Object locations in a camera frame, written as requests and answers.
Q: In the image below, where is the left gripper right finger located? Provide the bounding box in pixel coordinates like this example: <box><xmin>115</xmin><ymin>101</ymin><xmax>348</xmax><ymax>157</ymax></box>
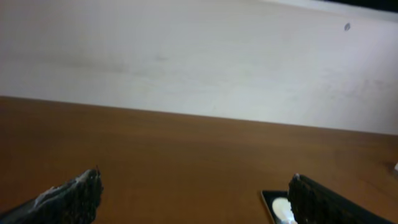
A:
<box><xmin>287</xmin><ymin>174</ymin><xmax>392</xmax><ymax>224</ymax></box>

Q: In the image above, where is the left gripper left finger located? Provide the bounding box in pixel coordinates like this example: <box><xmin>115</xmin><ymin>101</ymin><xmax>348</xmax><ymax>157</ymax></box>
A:
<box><xmin>1</xmin><ymin>169</ymin><xmax>104</xmax><ymax>224</ymax></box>

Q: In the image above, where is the black Galaxy flip smartphone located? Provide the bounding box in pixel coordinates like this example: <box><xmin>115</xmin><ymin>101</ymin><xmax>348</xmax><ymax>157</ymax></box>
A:
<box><xmin>261</xmin><ymin>190</ymin><xmax>297</xmax><ymax>224</ymax></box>

